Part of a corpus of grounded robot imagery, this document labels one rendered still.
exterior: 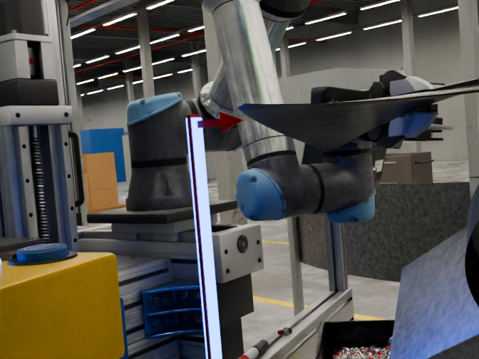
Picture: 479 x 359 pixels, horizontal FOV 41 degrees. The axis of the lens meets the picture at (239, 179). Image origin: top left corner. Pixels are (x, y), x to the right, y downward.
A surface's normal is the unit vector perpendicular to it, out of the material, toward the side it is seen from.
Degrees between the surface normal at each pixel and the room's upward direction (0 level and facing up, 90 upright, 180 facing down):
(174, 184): 73
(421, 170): 90
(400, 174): 90
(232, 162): 90
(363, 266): 90
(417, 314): 55
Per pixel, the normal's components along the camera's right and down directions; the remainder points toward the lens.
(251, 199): -0.88, 0.10
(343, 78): 0.66, -0.01
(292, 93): -0.74, 0.10
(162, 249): -0.59, 0.09
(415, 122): -0.66, 0.55
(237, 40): -0.29, -0.15
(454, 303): -0.85, -0.49
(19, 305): 0.90, -0.05
